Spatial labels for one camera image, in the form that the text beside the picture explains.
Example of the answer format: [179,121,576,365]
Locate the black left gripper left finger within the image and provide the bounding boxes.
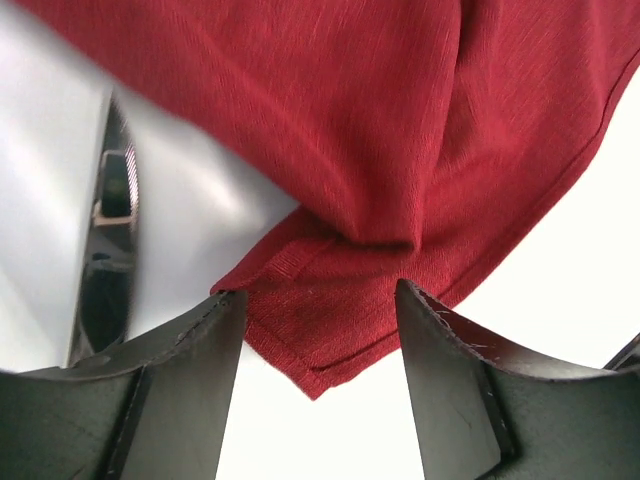
[1,292,247,479]

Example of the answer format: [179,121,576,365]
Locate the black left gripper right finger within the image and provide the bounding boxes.
[395,280,639,480]

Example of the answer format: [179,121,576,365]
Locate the red cloth napkin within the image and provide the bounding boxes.
[24,1,639,398]

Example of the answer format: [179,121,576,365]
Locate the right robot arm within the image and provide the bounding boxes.
[66,96,139,367]

